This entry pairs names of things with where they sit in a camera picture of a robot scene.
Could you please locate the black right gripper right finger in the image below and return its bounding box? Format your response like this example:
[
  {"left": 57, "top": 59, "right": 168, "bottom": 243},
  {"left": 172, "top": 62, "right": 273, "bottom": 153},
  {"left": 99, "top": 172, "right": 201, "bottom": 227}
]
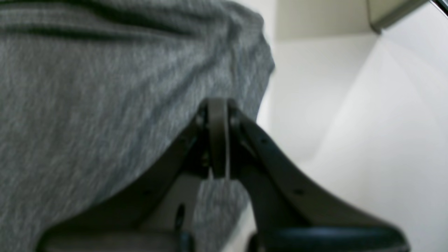
[{"left": 227, "top": 100, "right": 410, "bottom": 252}]

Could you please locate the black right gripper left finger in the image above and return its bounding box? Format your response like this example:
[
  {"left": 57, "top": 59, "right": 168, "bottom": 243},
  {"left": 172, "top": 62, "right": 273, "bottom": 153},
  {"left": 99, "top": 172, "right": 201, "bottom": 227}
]
[{"left": 36, "top": 98, "right": 230, "bottom": 252}]

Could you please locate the grey t-shirt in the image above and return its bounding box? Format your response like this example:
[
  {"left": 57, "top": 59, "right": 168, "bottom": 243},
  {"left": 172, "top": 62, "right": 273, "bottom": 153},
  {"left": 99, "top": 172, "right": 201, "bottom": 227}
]
[{"left": 1, "top": 0, "right": 275, "bottom": 252}]

